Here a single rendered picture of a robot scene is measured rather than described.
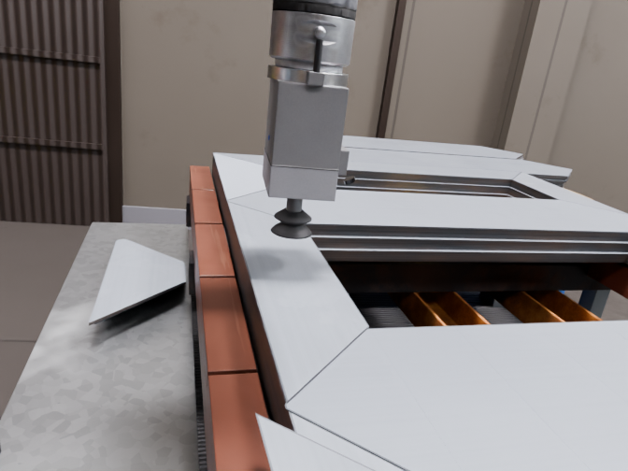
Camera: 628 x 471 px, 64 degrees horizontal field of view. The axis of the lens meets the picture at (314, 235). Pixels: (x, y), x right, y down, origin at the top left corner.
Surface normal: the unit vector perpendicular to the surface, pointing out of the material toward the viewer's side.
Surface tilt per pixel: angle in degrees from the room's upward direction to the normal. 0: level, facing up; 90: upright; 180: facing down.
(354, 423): 0
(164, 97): 90
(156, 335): 0
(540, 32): 90
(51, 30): 90
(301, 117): 90
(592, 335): 0
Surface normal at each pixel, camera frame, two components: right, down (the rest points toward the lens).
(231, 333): 0.11, -0.93
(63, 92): 0.14, 0.36
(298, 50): -0.29, 0.30
